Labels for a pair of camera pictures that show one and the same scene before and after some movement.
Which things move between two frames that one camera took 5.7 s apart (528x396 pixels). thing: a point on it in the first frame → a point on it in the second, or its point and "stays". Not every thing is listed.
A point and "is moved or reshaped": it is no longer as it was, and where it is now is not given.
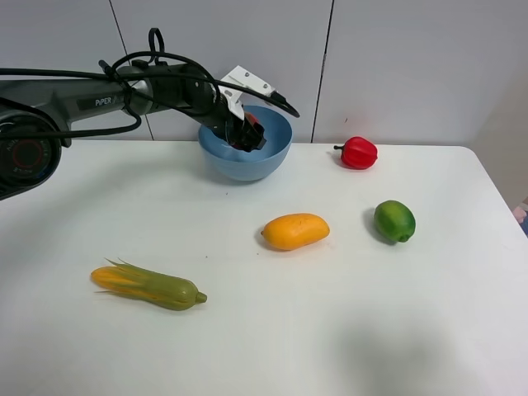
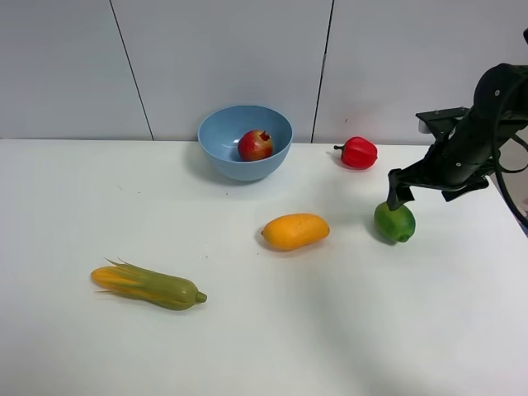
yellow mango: x=294 y=231 stays
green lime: x=394 y=220 stays
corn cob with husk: x=166 y=291 stays
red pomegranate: x=255 y=122 is moved or reshaped
